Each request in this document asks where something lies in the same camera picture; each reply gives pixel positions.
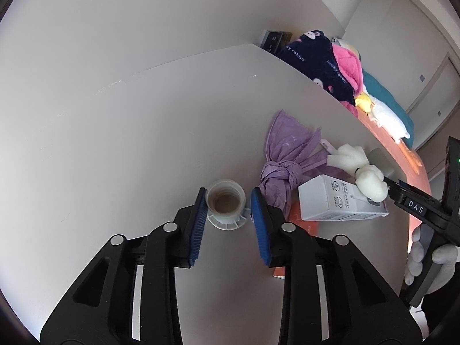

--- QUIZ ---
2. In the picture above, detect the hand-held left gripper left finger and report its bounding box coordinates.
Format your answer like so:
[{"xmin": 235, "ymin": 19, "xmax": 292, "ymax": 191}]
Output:
[{"xmin": 39, "ymin": 187, "xmax": 208, "ymax": 345}]

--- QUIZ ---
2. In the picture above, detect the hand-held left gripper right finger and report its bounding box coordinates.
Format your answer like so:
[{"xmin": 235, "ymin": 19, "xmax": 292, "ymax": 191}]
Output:
[{"xmin": 250, "ymin": 187, "xmax": 423, "ymax": 345}]

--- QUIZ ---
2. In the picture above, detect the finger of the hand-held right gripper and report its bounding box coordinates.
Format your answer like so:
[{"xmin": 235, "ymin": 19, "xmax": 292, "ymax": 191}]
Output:
[{"xmin": 383, "ymin": 175, "xmax": 448, "ymax": 236}]

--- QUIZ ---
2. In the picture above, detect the white plush toy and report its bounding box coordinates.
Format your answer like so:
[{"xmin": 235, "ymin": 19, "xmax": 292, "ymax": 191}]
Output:
[{"xmin": 328, "ymin": 144, "xmax": 389, "ymax": 202}]

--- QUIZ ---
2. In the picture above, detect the person's right hand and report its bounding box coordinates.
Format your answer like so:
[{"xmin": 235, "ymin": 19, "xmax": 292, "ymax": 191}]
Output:
[{"xmin": 404, "ymin": 225, "xmax": 459, "ymax": 293}]

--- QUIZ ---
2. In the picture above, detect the bed with pink sheet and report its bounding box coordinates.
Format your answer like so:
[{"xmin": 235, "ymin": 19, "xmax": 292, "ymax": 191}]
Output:
[{"xmin": 359, "ymin": 111, "xmax": 432, "ymax": 196}]

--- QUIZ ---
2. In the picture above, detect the long white cardboard box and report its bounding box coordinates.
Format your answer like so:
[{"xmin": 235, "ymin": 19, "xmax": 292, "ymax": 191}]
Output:
[{"xmin": 298, "ymin": 174, "xmax": 390, "ymax": 221}]

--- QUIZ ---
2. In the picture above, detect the white goose plush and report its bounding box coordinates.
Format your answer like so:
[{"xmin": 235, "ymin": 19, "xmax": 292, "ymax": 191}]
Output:
[{"xmin": 368, "ymin": 101, "xmax": 411, "ymax": 141}]

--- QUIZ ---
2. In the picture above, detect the purple plastic bag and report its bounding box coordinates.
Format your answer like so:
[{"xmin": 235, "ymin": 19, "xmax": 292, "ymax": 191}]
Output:
[{"xmin": 259, "ymin": 111, "xmax": 342, "ymax": 220}]

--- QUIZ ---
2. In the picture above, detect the white door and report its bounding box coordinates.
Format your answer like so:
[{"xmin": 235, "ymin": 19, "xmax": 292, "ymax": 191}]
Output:
[{"xmin": 406, "ymin": 52, "xmax": 460, "ymax": 152}]

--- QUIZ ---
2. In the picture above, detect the yellow duck plush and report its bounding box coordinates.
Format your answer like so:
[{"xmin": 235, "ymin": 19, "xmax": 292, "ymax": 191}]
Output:
[{"xmin": 354, "ymin": 93, "xmax": 374, "ymax": 113}]

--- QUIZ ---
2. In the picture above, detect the navy and pink fleece blanket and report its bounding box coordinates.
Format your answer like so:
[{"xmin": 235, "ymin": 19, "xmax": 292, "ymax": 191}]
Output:
[{"xmin": 275, "ymin": 30, "xmax": 364, "ymax": 117}]

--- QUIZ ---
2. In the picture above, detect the black wall socket panel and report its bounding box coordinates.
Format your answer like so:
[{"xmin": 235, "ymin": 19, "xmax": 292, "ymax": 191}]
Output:
[{"xmin": 260, "ymin": 29, "xmax": 293, "ymax": 53}]

